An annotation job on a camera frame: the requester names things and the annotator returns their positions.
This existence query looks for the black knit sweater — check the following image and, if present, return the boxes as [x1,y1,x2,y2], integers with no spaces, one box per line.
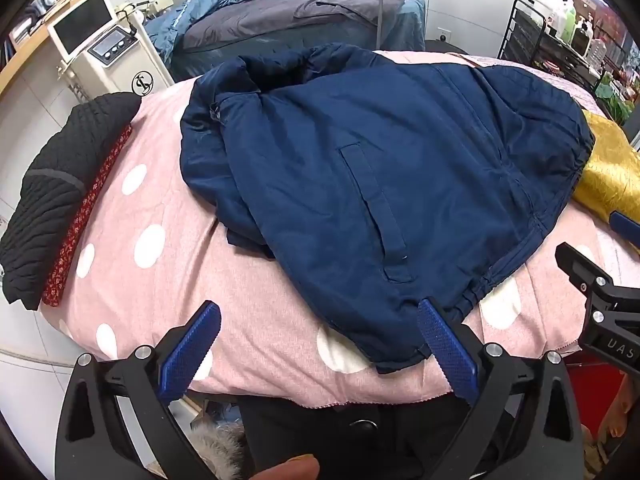
[0,92,143,311]

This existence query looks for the person's black coat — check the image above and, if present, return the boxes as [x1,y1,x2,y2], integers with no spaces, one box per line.
[239,394,483,480]

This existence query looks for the green plant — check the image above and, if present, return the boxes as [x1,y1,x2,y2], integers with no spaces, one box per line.
[597,72,633,126]

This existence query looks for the person's left hand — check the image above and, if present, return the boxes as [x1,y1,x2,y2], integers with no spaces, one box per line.
[249,454,321,480]

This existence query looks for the pink polka dot blanket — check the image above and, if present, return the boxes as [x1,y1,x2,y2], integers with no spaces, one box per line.
[40,50,640,407]

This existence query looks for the green bottle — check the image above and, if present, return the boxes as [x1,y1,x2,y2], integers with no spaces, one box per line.
[560,0,579,45]

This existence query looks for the gold shiny cloth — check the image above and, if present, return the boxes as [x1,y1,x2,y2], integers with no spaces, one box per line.
[571,110,640,223]

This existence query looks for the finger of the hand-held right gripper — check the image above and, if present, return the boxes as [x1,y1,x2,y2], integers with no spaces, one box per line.
[609,211,640,242]
[556,242,615,293]

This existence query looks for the grey blanket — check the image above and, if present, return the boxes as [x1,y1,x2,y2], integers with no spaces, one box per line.
[182,0,421,52]

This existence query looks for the navy blue jacket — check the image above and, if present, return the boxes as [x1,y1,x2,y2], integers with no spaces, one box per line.
[179,44,597,375]

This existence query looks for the wooden wall shelf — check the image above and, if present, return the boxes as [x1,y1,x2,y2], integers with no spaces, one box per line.
[0,0,128,97]

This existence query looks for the grey fur trim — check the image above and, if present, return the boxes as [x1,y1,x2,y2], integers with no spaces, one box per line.
[187,420,247,480]

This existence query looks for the light blue quilt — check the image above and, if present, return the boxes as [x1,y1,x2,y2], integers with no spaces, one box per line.
[145,0,307,68]

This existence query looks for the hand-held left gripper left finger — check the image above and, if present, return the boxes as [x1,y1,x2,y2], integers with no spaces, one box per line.
[55,301,222,480]

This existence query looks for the red floral cloth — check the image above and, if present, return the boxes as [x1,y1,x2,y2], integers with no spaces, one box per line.
[41,124,133,307]

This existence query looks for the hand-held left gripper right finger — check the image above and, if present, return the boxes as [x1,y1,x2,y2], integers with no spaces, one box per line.
[417,299,584,480]

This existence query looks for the black metal cart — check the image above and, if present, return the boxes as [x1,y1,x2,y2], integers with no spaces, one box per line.
[497,0,607,96]

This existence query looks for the floor lamp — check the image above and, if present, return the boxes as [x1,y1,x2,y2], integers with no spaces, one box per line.
[377,0,389,52]

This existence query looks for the white machine with screen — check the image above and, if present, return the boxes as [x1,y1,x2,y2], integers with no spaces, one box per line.
[47,0,173,103]

